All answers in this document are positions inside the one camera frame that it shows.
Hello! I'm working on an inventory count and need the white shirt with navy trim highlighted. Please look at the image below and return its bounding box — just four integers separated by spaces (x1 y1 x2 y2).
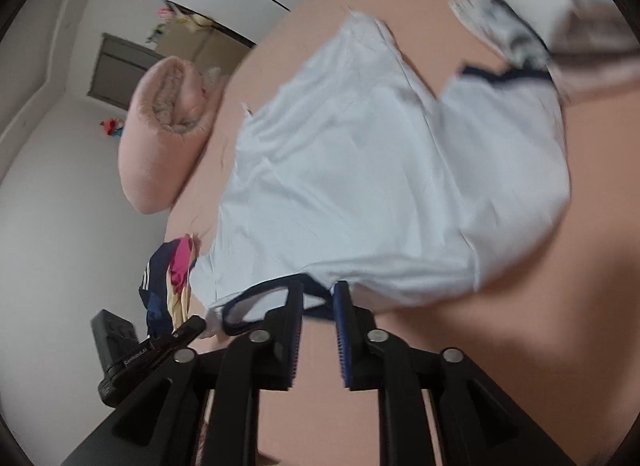
190 10 573 337

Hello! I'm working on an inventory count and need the pile of unfolded clothes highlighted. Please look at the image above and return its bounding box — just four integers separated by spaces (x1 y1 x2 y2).
139 241 193 337

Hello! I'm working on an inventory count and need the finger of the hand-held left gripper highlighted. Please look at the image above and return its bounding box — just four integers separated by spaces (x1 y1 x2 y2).
170 316 207 349

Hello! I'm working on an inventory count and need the rolled pink quilt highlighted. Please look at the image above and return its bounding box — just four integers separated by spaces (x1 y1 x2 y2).
118 56 231 214

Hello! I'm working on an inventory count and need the beige cabinet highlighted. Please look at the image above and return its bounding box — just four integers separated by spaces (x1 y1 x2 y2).
165 20 257 77

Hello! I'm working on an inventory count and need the grey door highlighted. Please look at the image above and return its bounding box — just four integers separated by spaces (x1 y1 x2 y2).
87 33 166 111

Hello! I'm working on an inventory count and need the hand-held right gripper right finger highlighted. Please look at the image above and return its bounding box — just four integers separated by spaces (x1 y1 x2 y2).
332 280 576 466

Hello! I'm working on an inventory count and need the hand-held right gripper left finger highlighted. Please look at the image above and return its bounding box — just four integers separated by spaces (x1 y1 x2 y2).
65 280 306 466

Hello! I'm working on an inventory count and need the bed with pink sheet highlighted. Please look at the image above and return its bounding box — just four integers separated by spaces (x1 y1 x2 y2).
165 0 640 466

